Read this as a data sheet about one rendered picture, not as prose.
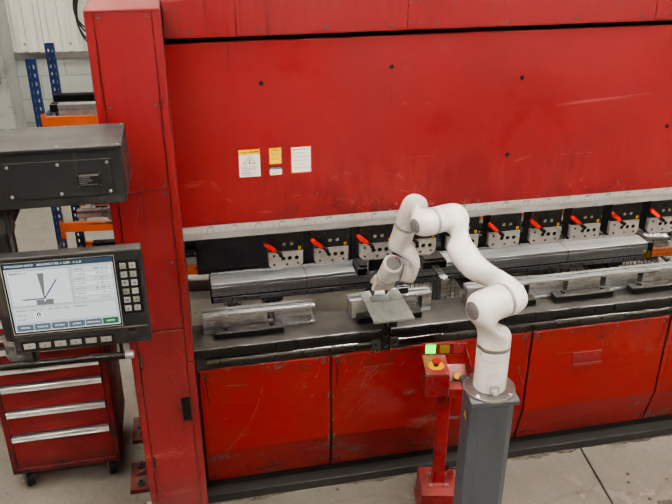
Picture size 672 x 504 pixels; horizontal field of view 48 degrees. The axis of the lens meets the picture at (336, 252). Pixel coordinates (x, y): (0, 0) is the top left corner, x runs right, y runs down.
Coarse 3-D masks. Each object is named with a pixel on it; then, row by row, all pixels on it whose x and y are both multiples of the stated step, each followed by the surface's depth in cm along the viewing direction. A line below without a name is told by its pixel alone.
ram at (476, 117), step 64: (192, 64) 285; (256, 64) 290; (320, 64) 295; (384, 64) 301; (448, 64) 306; (512, 64) 312; (576, 64) 318; (640, 64) 324; (192, 128) 296; (256, 128) 301; (320, 128) 306; (384, 128) 312; (448, 128) 318; (512, 128) 324; (576, 128) 331; (640, 128) 337; (192, 192) 307; (256, 192) 313; (320, 192) 318; (384, 192) 325; (448, 192) 331; (512, 192) 338; (576, 192) 345
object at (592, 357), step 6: (576, 354) 371; (582, 354) 372; (588, 354) 372; (594, 354) 373; (600, 354) 374; (576, 360) 372; (582, 360) 373; (588, 360) 374; (594, 360) 375; (600, 360) 374; (576, 366) 372
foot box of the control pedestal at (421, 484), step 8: (424, 472) 367; (448, 472) 367; (424, 480) 362; (448, 480) 362; (416, 488) 372; (424, 488) 358; (432, 488) 358; (440, 488) 358; (448, 488) 358; (416, 496) 368; (424, 496) 354; (432, 496) 354; (440, 496) 354; (448, 496) 354
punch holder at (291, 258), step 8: (288, 232) 324; (296, 232) 324; (272, 240) 324; (280, 240) 324; (288, 240) 325; (296, 240) 326; (280, 248) 326; (288, 248) 326; (296, 248) 327; (272, 256) 326; (288, 256) 328; (296, 256) 330; (272, 264) 328; (280, 264) 329; (288, 264) 329; (296, 264) 330
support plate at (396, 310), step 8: (368, 296) 343; (392, 296) 343; (400, 296) 343; (368, 304) 337; (376, 304) 337; (384, 304) 337; (392, 304) 337; (400, 304) 337; (376, 312) 330; (384, 312) 330; (392, 312) 330; (400, 312) 330; (408, 312) 330; (376, 320) 324; (384, 320) 324; (392, 320) 325; (400, 320) 326
